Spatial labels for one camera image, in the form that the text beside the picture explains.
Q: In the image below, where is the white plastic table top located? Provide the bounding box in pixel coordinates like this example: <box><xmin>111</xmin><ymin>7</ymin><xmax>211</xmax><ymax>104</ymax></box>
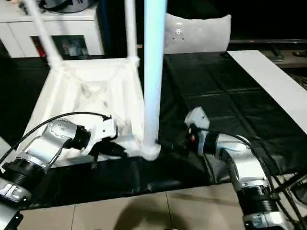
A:
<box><xmin>21</xmin><ymin>57</ymin><xmax>162</xmax><ymax>169</ymax></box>

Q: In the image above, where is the white plastic table leg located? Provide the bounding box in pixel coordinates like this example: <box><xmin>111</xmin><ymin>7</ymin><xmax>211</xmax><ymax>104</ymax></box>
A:
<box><xmin>124</xmin><ymin>0</ymin><xmax>142</xmax><ymax>66</ymax></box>
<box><xmin>142</xmin><ymin>0</ymin><xmax>168</xmax><ymax>147</ymax></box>
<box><xmin>23</xmin><ymin>0</ymin><xmax>64</xmax><ymax>70</ymax></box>
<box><xmin>0</xmin><ymin>136</ymin><xmax>11</xmax><ymax>152</ymax></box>

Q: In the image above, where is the black work mat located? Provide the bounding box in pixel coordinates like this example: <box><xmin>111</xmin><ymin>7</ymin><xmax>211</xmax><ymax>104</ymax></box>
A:
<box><xmin>0</xmin><ymin>52</ymin><xmax>307</xmax><ymax>209</ymax></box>

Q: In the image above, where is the white flat sheet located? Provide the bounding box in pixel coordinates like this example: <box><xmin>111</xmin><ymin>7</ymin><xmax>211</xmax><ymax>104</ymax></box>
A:
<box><xmin>227</xmin><ymin>50</ymin><xmax>307</xmax><ymax>136</ymax></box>

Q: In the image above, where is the black stand leg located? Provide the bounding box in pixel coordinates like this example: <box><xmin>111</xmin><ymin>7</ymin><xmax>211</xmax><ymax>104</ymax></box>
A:
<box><xmin>272</xmin><ymin>172</ymin><xmax>307</xmax><ymax>193</ymax></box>

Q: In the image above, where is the grey cushion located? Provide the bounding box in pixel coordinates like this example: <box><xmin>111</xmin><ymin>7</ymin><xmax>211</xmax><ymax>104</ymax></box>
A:
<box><xmin>163</xmin><ymin>12</ymin><xmax>233</xmax><ymax>54</ymax></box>

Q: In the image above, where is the grey floor device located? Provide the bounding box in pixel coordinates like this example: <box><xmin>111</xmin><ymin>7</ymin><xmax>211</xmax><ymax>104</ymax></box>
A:
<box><xmin>294</xmin><ymin>182</ymin><xmax>307</xmax><ymax>204</ymax></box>

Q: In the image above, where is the white cabinet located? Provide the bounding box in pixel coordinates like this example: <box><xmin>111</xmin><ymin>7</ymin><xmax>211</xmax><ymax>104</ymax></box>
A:
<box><xmin>0</xmin><ymin>0</ymin><xmax>104</xmax><ymax>58</ymax></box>

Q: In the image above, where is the dark grey bag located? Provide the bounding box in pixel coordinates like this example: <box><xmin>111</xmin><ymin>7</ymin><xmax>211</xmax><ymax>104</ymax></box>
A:
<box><xmin>37</xmin><ymin>0</ymin><xmax>99</xmax><ymax>13</ymax></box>

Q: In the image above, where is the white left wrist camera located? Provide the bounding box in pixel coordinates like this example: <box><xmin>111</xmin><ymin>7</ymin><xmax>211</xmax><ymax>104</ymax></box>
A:
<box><xmin>84</xmin><ymin>117</ymin><xmax>118</xmax><ymax>156</ymax></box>

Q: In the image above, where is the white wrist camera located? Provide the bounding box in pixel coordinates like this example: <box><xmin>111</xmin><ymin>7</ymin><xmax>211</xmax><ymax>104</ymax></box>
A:
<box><xmin>84</xmin><ymin>117</ymin><xmax>118</xmax><ymax>156</ymax></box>
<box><xmin>184</xmin><ymin>107</ymin><xmax>211</xmax><ymax>131</ymax></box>

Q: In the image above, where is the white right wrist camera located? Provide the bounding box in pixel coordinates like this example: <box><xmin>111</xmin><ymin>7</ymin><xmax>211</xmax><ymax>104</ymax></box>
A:
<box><xmin>184</xmin><ymin>107</ymin><xmax>211</xmax><ymax>131</ymax></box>

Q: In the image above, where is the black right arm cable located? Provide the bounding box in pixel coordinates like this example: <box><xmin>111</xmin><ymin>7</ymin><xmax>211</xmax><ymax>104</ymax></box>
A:
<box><xmin>198</xmin><ymin>132</ymin><xmax>307</xmax><ymax>226</ymax></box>

